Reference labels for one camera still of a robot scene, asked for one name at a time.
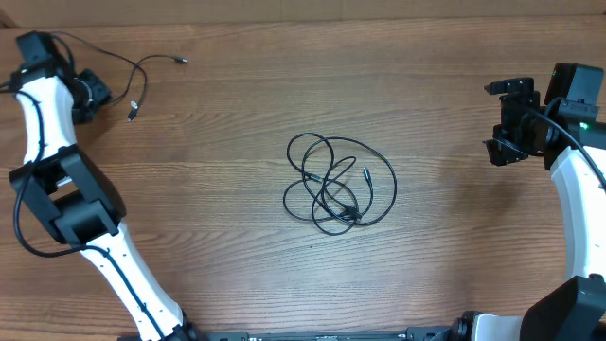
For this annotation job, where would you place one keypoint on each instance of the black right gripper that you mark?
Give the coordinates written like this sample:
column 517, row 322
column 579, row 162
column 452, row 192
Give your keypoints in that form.
column 504, row 152

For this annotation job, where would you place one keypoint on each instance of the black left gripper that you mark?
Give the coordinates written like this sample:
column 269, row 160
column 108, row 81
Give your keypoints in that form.
column 100, row 92

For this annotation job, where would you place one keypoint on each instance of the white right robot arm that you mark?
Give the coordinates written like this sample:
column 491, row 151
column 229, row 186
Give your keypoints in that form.
column 560, row 127

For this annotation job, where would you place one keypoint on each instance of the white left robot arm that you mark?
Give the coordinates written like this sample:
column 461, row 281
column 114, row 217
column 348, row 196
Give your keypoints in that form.
column 64, row 203

